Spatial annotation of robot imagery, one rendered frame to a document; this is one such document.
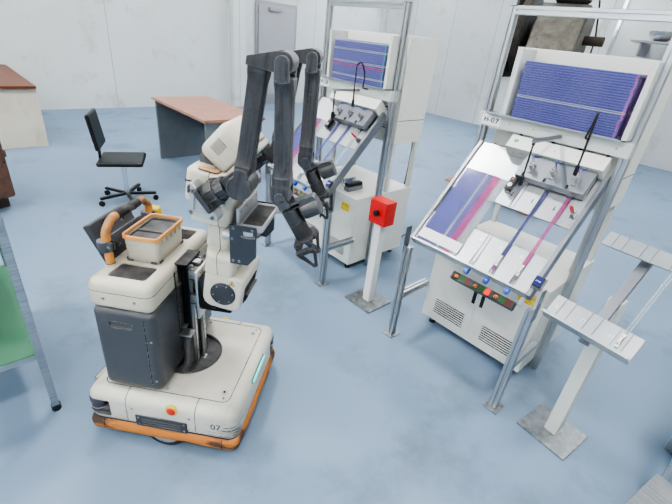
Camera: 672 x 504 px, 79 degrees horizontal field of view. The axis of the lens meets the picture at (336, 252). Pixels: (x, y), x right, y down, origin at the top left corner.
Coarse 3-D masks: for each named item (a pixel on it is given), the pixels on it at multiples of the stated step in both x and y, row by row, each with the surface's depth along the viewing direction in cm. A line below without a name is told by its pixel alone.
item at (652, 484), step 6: (654, 480) 100; (660, 480) 100; (666, 480) 100; (648, 486) 98; (654, 486) 98; (660, 486) 98; (666, 486) 99; (642, 492) 97; (648, 492) 97; (654, 492) 97; (660, 492) 97; (666, 492) 97; (636, 498) 95; (642, 498) 95; (648, 498) 95; (654, 498) 96; (660, 498) 96; (666, 498) 96
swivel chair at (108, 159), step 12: (96, 120) 376; (96, 132) 368; (96, 144) 364; (108, 156) 388; (120, 156) 392; (132, 156) 396; (144, 156) 402; (108, 192) 415; (120, 192) 409; (132, 192) 408; (144, 192) 411
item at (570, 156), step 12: (516, 144) 216; (528, 144) 213; (540, 144) 210; (552, 144) 206; (516, 156) 222; (540, 156) 208; (552, 156) 204; (564, 156) 201; (576, 156) 198; (588, 156) 195; (600, 156) 192; (588, 168) 193; (600, 168) 190; (600, 180) 195
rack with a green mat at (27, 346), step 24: (0, 216) 146; (0, 240) 149; (0, 288) 211; (0, 312) 195; (24, 312) 164; (0, 336) 181; (24, 336) 183; (0, 360) 169; (24, 360) 172; (48, 384) 183
